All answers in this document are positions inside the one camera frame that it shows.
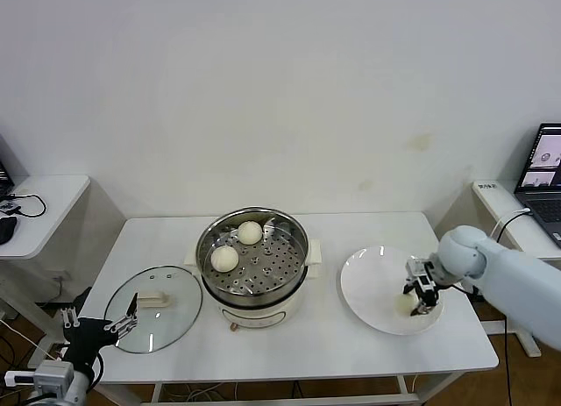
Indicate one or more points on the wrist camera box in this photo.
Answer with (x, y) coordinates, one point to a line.
(415, 268)
(52, 375)

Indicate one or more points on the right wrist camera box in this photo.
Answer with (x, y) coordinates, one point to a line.
(415, 268)

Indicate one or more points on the white side desk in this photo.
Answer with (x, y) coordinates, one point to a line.
(48, 213)
(486, 204)

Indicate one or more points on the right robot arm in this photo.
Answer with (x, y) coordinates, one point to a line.
(517, 283)

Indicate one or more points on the white rectangular table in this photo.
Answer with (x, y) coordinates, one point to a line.
(333, 358)

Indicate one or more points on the black computer mouse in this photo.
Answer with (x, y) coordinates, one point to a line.
(6, 229)

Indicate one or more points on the white box with label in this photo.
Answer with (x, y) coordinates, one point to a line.
(487, 187)

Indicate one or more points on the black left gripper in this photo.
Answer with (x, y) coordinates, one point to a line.
(87, 336)

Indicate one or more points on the white steamed baozi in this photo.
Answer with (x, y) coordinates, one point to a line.
(403, 305)
(225, 259)
(250, 232)

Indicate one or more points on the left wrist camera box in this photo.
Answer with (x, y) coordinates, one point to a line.
(52, 375)

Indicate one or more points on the black laptop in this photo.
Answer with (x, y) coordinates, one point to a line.
(3, 178)

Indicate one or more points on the white round plate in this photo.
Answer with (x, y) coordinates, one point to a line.
(372, 287)

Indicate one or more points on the cream electric cooker base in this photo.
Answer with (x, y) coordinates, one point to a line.
(258, 311)

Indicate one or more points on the grey laptop with video windows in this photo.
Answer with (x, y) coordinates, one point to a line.
(541, 204)

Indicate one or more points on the stainless steel steamer basket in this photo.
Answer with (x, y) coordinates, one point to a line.
(271, 270)

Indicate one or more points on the small black hub box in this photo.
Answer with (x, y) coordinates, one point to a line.
(9, 206)

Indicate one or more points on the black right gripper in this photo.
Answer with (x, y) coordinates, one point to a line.
(430, 298)

